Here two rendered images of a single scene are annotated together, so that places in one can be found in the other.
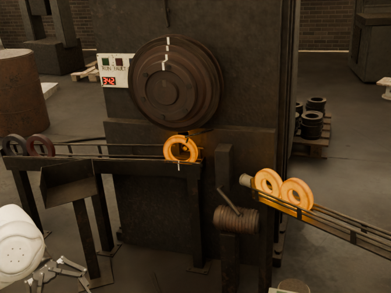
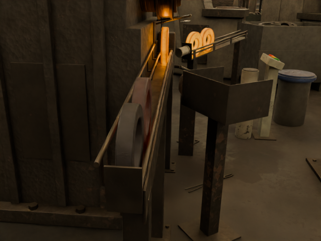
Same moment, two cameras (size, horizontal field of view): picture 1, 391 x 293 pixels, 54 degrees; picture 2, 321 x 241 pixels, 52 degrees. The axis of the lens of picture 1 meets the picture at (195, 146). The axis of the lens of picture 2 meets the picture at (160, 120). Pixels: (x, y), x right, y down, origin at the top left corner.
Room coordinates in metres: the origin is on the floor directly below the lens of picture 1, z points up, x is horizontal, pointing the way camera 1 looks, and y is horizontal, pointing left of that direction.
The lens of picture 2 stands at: (2.28, 1.75, 0.97)
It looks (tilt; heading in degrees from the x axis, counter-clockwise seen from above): 20 degrees down; 255
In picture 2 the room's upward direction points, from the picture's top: 1 degrees clockwise
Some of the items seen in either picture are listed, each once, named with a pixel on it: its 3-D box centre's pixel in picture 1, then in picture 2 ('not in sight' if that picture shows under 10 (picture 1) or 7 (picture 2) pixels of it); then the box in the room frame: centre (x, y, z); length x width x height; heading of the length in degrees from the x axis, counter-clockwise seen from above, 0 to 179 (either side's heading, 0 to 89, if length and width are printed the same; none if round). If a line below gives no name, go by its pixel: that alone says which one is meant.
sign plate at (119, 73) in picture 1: (121, 70); not in sight; (2.03, 0.37, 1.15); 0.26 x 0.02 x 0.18; 71
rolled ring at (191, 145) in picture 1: (180, 152); (165, 45); (1.82, 0.08, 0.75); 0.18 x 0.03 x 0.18; 72
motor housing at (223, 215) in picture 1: (237, 251); (187, 114); (1.58, -0.19, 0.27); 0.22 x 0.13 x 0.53; 71
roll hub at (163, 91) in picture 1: (167, 91); not in sight; (1.72, 0.11, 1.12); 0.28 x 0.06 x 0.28; 71
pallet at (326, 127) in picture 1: (267, 115); not in sight; (3.61, -0.75, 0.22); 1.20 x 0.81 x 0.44; 69
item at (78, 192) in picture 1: (80, 227); (218, 162); (1.74, 0.67, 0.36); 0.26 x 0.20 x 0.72; 106
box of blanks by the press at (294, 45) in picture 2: not in sight; (281, 53); (-0.20, -1.81, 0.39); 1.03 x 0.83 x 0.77; 176
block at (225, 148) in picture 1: (224, 167); (165, 52); (1.75, -0.14, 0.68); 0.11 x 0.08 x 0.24; 161
